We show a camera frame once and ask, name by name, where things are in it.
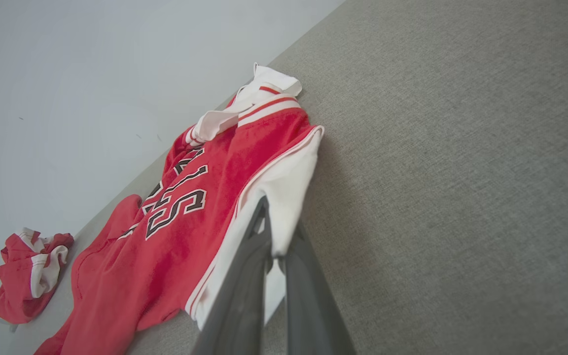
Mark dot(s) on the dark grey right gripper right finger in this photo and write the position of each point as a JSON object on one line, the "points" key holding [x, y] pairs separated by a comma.
{"points": [[311, 310]]}

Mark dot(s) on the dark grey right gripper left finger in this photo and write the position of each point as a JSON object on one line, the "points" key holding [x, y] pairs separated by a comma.
{"points": [[239, 305]]}

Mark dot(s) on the red jersey with white sleeves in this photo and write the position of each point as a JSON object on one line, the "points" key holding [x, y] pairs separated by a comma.
{"points": [[190, 256]]}

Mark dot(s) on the red shorts with white stripes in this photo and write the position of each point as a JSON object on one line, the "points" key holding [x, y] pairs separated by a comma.
{"points": [[17, 286]]}

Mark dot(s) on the grey fabric sofa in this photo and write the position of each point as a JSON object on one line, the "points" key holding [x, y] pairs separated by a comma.
{"points": [[461, 197]]}

